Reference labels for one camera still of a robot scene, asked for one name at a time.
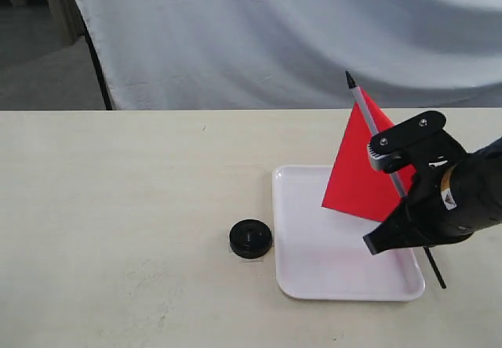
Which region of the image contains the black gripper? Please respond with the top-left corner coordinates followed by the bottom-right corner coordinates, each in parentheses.
top-left (363, 111), bottom-right (501, 255)

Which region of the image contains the red flag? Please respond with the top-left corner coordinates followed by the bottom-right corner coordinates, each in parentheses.
top-left (321, 70), bottom-right (448, 290)

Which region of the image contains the black round flag base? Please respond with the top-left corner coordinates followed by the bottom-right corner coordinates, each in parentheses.
top-left (228, 219), bottom-right (273, 259)

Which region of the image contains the white plastic tray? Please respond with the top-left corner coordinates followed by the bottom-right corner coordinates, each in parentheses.
top-left (272, 165), bottom-right (425, 302)

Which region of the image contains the white cloth backdrop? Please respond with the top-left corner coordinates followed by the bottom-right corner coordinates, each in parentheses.
top-left (75, 0), bottom-right (501, 110)

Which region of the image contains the wooden furniture in background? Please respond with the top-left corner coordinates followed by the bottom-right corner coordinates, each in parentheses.
top-left (0, 0), bottom-right (93, 47)

